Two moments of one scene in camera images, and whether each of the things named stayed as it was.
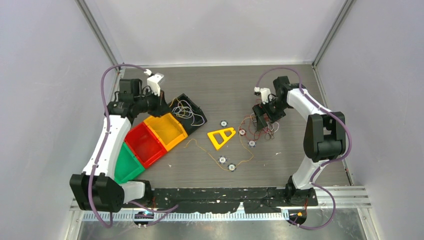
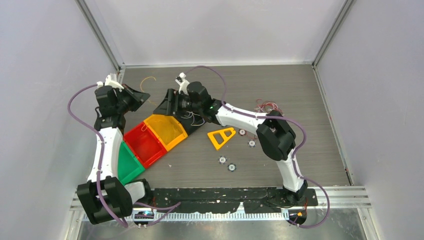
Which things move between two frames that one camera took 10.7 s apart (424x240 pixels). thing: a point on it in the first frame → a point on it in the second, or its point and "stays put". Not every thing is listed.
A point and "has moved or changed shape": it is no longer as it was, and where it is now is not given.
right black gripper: x=260 y=109 → x=165 y=109
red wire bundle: x=248 y=125 has moved or changed shape
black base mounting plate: x=254 y=200 stays put
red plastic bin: x=144 y=144 stays put
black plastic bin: x=190 y=114 stays put
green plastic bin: x=127 y=166 stays put
